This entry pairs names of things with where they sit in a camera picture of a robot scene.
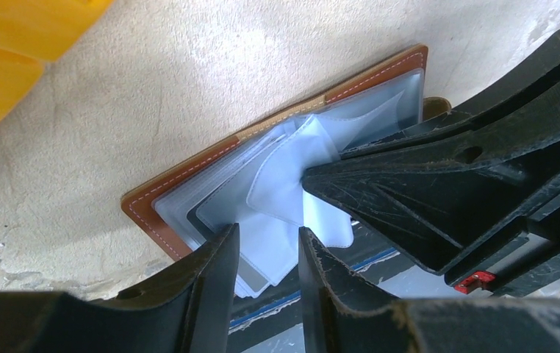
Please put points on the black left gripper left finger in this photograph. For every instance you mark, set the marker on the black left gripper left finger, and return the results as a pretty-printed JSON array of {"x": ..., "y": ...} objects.
[{"x": 185, "y": 307}]

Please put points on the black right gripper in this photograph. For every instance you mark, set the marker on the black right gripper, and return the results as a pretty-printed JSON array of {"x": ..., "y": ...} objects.
[{"x": 478, "y": 201}]

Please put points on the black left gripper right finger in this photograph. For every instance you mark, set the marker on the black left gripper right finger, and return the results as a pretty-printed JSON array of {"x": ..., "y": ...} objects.
[{"x": 470, "y": 325}]

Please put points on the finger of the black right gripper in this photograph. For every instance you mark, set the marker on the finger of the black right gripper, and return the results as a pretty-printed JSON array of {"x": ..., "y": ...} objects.
[{"x": 533, "y": 76}]

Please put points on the brown leather card holder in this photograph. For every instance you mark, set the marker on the brown leather card holder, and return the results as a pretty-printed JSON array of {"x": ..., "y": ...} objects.
[{"x": 258, "y": 171}]

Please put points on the black card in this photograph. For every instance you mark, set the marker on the black card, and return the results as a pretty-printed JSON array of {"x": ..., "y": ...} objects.
[{"x": 204, "y": 216}]

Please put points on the yellow bin with black cards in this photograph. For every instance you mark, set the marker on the yellow bin with black cards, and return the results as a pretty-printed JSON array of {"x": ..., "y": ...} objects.
[{"x": 35, "y": 33}]

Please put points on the black metal base rail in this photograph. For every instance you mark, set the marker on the black metal base rail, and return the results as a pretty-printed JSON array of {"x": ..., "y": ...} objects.
[{"x": 332, "y": 293}]

